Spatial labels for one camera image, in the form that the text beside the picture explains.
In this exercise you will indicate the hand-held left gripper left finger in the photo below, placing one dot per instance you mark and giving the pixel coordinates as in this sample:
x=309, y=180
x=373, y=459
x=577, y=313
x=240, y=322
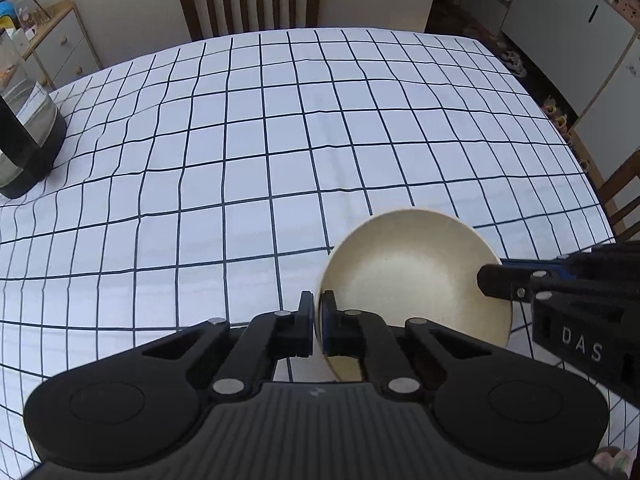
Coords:
x=306, y=322

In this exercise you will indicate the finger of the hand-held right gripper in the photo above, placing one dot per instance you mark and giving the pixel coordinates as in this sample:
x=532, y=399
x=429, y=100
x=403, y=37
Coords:
x=505, y=282
x=605, y=265

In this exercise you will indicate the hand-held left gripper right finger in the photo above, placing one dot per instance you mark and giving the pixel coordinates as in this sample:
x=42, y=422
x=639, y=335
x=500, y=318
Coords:
x=328, y=322

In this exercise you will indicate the cream bowl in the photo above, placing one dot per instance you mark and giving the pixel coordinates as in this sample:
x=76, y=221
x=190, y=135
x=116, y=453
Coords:
x=415, y=270

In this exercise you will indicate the white cabinet with stickers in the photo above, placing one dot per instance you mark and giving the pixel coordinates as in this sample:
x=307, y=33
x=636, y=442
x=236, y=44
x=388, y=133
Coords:
x=615, y=125

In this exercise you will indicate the white checked tablecloth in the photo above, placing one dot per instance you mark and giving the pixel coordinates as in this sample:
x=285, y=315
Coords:
x=225, y=160

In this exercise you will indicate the pair of shoes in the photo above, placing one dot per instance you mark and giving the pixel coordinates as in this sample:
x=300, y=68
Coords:
x=516, y=62

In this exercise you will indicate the glass kettle with black base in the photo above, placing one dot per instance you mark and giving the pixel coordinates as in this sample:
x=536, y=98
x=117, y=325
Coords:
x=30, y=135

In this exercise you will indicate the grey drawer cabinet wooden knobs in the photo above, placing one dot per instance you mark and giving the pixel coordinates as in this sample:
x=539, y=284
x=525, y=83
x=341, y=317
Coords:
x=70, y=45

